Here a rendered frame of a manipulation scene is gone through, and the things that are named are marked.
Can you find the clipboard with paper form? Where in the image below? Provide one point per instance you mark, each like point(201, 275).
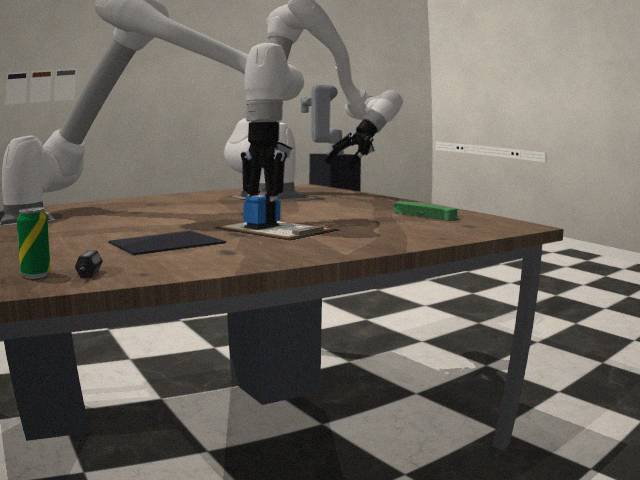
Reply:
point(285, 230)

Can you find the green drink can with yellow stripe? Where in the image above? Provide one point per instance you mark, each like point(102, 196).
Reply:
point(33, 243)

